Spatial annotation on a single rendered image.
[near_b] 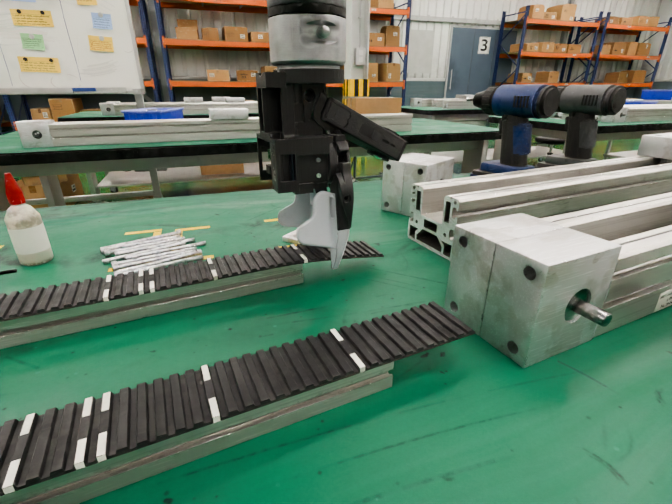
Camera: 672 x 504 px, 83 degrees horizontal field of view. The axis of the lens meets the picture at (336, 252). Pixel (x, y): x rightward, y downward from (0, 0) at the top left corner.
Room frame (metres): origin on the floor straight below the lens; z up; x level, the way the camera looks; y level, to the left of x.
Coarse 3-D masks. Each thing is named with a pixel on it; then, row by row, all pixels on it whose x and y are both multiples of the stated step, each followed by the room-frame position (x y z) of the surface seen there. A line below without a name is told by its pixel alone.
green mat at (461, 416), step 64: (256, 192) 0.82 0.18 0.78; (0, 256) 0.48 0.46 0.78; (64, 256) 0.48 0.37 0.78; (192, 256) 0.48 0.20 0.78; (384, 256) 0.48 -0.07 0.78; (192, 320) 0.32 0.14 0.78; (256, 320) 0.32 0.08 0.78; (320, 320) 0.32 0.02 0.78; (640, 320) 0.32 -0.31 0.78; (0, 384) 0.23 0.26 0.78; (64, 384) 0.23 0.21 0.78; (128, 384) 0.23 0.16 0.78; (448, 384) 0.23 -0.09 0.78; (512, 384) 0.23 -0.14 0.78; (576, 384) 0.23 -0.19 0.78; (640, 384) 0.23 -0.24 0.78; (256, 448) 0.17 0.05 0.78; (320, 448) 0.17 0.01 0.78; (384, 448) 0.17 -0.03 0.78; (448, 448) 0.17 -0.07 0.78; (512, 448) 0.17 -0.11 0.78; (576, 448) 0.17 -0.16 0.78; (640, 448) 0.17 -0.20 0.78
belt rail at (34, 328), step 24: (192, 288) 0.35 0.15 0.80; (216, 288) 0.36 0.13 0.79; (240, 288) 0.37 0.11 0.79; (264, 288) 0.38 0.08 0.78; (72, 312) 0.30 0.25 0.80; (96, 312) 0.31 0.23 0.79; (120, 312) 0.32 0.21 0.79; (144, 312) 0.33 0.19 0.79; (0, 336) 0.28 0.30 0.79; (24, 336) 0.28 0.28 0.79; (48, 336) 0.29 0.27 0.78
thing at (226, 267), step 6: (216, 258) 0.39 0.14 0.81; (222, 258) 0.40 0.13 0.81; (228, 258) 0.39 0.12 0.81; (216, 264) 0.38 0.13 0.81; (222, 264) 0.38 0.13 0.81; (228, 264) 0.38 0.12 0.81; (234, 264) 0.38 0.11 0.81; (222, 270) 0.36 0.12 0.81; (228, 270) 0.37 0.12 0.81; (234, 270) 0.36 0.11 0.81; (222, 276) 0.35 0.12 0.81; (228, 276) 0.36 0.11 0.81
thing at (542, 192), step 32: (608, 160) 0.74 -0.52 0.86; (640, 160) 0.75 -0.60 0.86; (416, 192) 0.54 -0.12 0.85; (448, 192) 0.55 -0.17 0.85; (480, 192) 0.50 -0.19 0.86; (512, 192) 0.50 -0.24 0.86; (544, 192) 0.53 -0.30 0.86; (576, 192) 0.58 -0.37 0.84; (608, 192) 0.60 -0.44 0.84; (640, 192) 0.64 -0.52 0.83; (416, 224) 0.53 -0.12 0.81; (448, 224) 0.47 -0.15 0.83; (448, 256) 0.47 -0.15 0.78
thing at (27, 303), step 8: (40, 288) 0.32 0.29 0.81; (24, 296) 0.31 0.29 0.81; (32, 296) 0.31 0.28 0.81; (40, 296) 0.31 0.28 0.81; (16, 304) 0.29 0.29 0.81; (24, 304) 0.30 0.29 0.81; (32, 304) 0.29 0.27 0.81; (16, 312) 0.28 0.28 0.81; (24, 312) 0.28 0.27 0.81; (32, 312) 0.29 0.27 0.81
